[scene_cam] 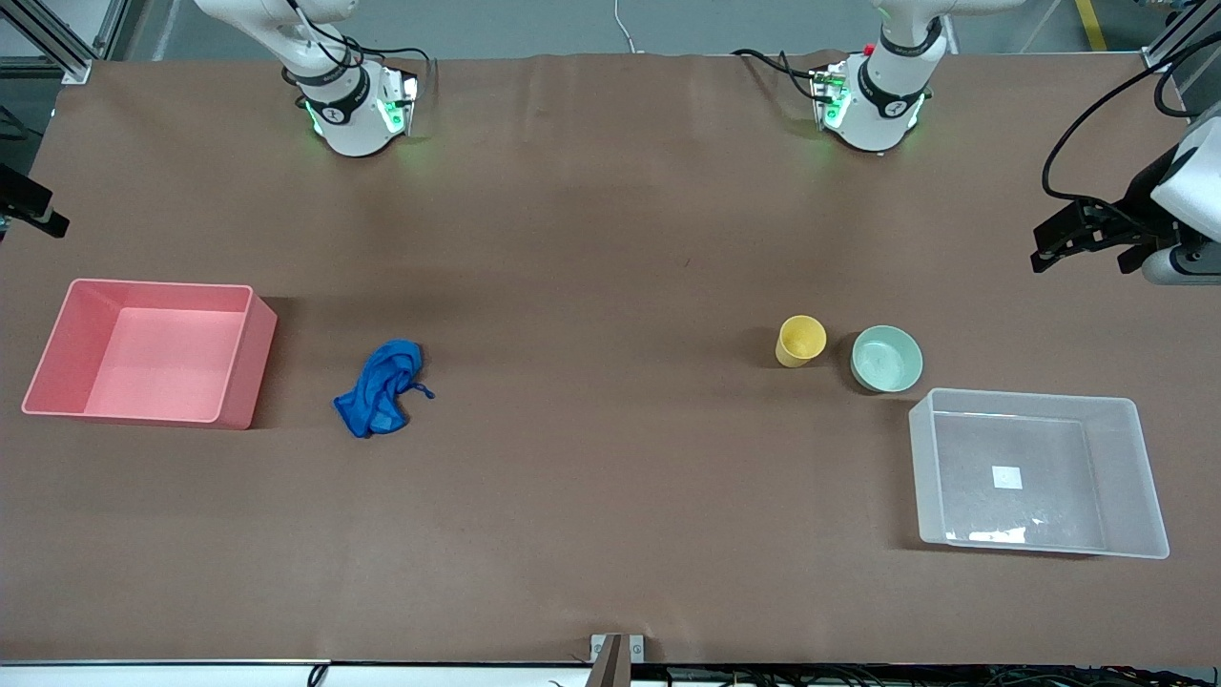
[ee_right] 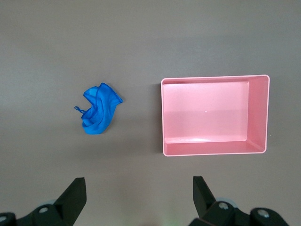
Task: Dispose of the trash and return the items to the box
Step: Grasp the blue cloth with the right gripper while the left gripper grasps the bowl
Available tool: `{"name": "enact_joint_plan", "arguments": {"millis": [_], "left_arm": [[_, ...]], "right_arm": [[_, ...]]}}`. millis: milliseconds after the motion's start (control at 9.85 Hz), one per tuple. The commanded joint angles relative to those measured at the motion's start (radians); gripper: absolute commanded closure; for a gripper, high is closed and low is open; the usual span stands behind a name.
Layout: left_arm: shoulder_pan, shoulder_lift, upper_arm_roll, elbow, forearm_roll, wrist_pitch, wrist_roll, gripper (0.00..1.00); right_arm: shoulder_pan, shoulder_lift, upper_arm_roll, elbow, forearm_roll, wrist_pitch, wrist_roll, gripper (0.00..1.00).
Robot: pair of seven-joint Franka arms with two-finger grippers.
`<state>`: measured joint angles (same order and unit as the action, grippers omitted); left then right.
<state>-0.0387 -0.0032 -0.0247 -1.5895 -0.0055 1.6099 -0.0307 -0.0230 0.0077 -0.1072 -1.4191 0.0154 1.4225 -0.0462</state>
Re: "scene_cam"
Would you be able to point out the brown table cover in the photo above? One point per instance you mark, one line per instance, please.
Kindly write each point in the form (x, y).
(610, 429)

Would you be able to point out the blue cloth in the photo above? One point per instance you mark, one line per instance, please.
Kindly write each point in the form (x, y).
(382, 386)

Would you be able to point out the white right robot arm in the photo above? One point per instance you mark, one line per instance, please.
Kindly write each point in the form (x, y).
(353, 124)

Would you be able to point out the aluminium frame profile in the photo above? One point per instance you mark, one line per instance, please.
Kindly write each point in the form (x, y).
(1183, 33)
(67, 38)

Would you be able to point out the pink plastic box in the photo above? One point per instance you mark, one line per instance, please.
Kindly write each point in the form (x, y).
(153, 353)

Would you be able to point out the metal clamp bracket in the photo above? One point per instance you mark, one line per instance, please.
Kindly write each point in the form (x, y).
(615, 654)

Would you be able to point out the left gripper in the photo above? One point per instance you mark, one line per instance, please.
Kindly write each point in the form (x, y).
(1132, 212)

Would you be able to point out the yellow plastic cup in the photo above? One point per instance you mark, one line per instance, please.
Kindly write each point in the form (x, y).
(799, 341)

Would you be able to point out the clear plastic box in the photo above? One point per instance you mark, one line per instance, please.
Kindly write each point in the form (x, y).
(1035, 477)

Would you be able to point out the light green bowl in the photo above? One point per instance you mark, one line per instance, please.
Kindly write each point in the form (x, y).
(887, 360)

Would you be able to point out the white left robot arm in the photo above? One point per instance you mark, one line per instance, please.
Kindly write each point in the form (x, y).
(878, 105)

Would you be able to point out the white sticker label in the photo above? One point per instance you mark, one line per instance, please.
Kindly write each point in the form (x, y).
(1007, 477)

